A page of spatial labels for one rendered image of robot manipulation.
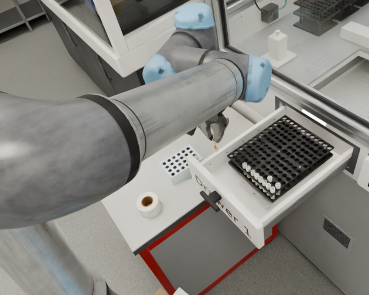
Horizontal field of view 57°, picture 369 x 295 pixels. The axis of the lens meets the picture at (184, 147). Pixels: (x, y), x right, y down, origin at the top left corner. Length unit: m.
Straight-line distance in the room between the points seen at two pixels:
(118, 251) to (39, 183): 1.69
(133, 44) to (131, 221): 0.75
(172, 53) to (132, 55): 0.89
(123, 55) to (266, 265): 1.17
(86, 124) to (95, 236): 1.78
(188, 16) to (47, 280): 0.49
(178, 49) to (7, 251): 0.41
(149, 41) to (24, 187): 1.29
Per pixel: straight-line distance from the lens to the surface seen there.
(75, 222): 2.16
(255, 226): 0.80
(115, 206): 1.13
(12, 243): 0.45
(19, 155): 0.27
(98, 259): 1.98
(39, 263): 0.48
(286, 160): 0.94
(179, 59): 0.60
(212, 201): 0.86
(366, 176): 0.97
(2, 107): 0.29
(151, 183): 1.13
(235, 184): 0.97
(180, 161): 1.11
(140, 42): 1.49
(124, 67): 1.50
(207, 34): 0.68
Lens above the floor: 1.64
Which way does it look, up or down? 47 degrees down
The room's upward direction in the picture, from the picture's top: 18 degrees counter-clockwise
